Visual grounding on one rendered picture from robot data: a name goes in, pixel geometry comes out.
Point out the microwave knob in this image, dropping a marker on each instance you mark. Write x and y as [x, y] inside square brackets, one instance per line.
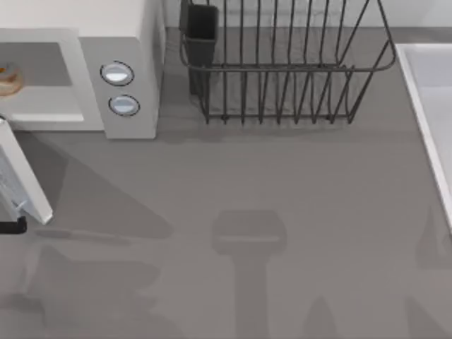
[117, 73]
[124, 105]

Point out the dark cutlery holder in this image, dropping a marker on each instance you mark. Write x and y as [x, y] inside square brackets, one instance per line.
[199, 31]

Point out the pale microwave oven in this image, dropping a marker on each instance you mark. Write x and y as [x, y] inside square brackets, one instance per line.
[116, 28]

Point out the white microwave door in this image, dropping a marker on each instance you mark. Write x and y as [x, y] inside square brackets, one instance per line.
[24, 176]

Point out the white sink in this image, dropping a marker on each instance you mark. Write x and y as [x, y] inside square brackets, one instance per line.
[429, 106]

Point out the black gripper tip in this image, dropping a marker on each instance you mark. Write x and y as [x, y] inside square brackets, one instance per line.
[14, 225]

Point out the brown bread on plate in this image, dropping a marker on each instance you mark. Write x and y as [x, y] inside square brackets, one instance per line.
[8, 79]

